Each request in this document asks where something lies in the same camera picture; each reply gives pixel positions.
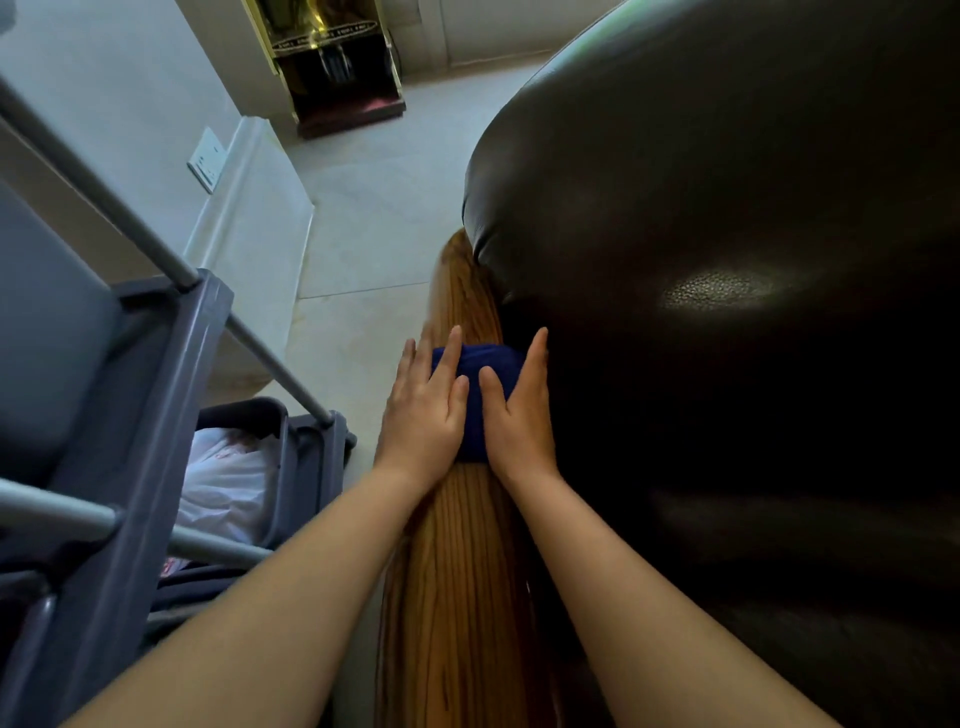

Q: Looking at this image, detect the silver metal cart pole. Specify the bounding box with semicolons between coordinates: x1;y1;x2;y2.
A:
0;477;273;571
0;73;336;429

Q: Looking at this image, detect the white plastic bag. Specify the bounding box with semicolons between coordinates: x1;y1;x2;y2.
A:
159;426;283;579

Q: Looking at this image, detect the person's right hand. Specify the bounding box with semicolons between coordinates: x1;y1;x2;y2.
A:
477;327;563;493

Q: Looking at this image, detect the person's right forearm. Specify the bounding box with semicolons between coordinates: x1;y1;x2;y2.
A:
504;468;843;728

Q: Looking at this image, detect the person's left forearm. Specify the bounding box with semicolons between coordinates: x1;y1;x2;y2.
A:
63;459;445;728

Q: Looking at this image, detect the white wall socket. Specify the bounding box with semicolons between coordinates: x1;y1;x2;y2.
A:
186;126;229;195

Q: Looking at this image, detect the dark brown leather sofa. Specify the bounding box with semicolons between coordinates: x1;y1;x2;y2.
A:
462;0;960;728

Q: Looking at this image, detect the person's left hand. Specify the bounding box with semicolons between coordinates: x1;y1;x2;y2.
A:
374;324;471;493

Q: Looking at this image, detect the wooden sofa armrest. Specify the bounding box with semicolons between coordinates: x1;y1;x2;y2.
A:
374;228;575;728

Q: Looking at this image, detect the grey plastic cleaning cart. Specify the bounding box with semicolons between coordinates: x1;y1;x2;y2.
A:
0;178;358;728

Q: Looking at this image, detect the gold shoe polishing machine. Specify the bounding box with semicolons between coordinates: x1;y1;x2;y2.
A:
240;0;408;141

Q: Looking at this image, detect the dark blue cleaning cloth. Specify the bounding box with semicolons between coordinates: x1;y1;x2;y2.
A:
431;343;528;464

